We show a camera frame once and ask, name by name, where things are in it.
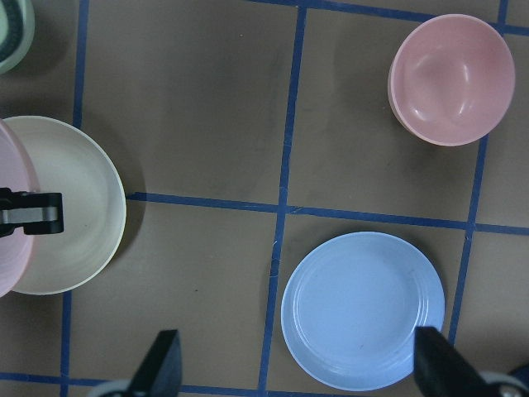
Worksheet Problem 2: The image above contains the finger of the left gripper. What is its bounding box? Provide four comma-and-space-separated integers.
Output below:
1, 188, 64, 237

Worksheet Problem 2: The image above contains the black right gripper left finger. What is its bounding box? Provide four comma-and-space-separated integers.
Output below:
128, 329, 182, 396

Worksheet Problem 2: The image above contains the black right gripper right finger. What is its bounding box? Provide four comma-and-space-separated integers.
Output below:
413, 327, 487, 396

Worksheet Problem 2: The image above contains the pink plate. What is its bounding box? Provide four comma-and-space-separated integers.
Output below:
1, 121, 39, 296

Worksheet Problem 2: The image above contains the blue plate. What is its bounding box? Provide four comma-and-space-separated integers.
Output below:
280, 232, 446, 392

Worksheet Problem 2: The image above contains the cream plate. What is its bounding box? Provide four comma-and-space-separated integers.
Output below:
6, 116, 126, 295

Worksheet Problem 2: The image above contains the green bowl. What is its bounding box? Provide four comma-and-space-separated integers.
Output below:
1, 0, 36, 74

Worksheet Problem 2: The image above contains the pink bowl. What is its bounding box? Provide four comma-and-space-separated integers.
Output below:
388, 14, 516, 147

